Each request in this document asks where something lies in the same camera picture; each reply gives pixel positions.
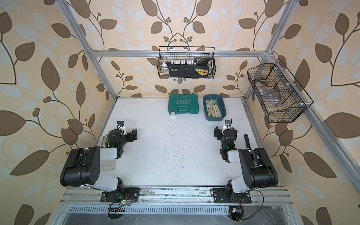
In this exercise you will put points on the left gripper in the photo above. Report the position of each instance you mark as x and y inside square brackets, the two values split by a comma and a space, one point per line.
[128, 135]

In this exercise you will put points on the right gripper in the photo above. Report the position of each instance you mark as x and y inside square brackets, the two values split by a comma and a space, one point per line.
[222, 133]

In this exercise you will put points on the teal plastic storage box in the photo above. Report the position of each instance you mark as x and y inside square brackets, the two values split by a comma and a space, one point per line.
[214, 108]

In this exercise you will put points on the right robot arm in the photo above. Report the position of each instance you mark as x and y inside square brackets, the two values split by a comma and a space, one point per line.
[257, 170]

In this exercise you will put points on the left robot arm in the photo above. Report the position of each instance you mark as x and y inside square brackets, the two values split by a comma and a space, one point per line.
[82, 168]

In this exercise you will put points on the wrapped chopsticks pair box right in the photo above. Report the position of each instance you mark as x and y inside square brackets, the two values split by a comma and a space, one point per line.
[216, 106]

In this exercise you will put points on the wrapped chopsticks pair box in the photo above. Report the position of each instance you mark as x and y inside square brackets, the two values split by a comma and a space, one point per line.
[216, 106]
[209, 108]

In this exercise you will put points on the wrapped chopsticks pair box left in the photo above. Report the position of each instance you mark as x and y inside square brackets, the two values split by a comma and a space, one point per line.
[209, 108]

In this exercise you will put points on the black yellow box in basket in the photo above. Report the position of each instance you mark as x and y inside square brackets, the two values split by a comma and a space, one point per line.
[196, 71]

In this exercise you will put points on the grey work glove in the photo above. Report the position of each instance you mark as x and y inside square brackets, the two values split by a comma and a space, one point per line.
[103, 141]

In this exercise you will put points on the green pipe wrench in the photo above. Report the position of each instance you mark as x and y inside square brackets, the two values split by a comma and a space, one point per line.
[246, 137]

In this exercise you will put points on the green tool case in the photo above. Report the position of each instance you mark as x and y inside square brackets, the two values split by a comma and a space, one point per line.
[183, 104]

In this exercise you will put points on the plastic bag in basket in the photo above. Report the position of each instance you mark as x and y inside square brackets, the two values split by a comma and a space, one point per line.
[268, 96]

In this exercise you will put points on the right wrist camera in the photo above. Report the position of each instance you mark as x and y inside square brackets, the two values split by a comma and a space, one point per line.
[227, 124]

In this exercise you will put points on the black wire basket right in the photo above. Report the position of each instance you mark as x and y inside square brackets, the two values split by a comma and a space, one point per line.
[294, 98]

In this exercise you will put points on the black wire basket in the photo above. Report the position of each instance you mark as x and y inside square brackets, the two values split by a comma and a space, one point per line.
[294, 98]
[194, 62]

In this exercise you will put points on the black wire basket back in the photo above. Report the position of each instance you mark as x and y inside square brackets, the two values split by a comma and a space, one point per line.
[194, 62]

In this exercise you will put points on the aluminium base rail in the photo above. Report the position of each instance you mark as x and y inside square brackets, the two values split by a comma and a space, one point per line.
[182, 195]

